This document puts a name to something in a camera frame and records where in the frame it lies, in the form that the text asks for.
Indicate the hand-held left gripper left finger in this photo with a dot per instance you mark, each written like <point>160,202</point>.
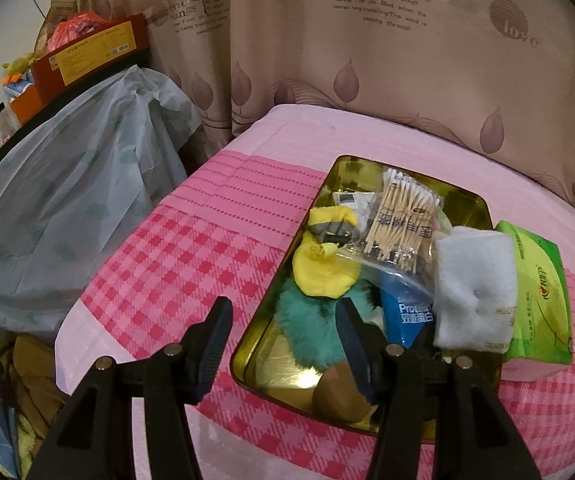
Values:
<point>215,342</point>

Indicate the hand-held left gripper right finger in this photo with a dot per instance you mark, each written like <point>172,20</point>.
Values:
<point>357,350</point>

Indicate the brown makeup sponge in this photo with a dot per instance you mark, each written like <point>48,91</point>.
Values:
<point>337,392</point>

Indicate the teal fluffy scrunchie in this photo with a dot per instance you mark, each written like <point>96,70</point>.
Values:
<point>307,320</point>

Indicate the blue black drink packet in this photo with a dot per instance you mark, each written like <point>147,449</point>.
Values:
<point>407,317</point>

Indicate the gold metal tin box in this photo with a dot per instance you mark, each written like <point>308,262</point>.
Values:
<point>277,365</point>

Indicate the white towel gold lettering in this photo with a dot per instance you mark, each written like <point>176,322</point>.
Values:
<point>472,290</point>

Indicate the bag of cotton swabs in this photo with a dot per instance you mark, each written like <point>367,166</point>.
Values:
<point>402,225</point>

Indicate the white sachet packet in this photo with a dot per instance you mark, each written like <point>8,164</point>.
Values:
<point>362,205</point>

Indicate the green tissue pack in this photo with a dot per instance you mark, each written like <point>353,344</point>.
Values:
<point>542,300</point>

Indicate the pink checked blanket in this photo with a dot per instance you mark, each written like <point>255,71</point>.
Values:
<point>167,260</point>

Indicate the yellow brown cloth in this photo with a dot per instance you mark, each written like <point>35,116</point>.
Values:
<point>27,375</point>

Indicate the translucent grey plastic cover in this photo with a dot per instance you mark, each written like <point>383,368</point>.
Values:
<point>67,185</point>

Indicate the beige leaf print curtain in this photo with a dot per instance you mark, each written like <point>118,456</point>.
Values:
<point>392,85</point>

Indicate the small orange box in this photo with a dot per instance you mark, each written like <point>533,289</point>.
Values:
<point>24,102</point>

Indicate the orange cardboard box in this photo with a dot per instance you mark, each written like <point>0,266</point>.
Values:
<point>92,55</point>

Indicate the yellow plush toy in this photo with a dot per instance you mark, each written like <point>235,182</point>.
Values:
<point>17,63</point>

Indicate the red plastic bag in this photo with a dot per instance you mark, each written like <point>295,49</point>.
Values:
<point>74,27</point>

